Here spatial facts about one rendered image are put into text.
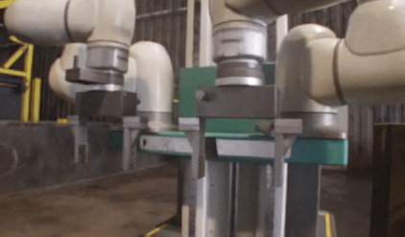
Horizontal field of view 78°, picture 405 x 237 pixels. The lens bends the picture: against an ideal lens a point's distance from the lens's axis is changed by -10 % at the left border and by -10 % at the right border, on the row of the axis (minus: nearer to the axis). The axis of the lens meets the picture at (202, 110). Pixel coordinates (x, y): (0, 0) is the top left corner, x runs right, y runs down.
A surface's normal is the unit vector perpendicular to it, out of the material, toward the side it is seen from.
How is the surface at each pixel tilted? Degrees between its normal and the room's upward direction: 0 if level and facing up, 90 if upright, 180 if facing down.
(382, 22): 96
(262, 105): 90
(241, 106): 90
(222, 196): 90
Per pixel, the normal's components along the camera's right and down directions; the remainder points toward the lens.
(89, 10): -0.07, -0.02
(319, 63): -0.69, -0.11
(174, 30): -0.39, -0.05
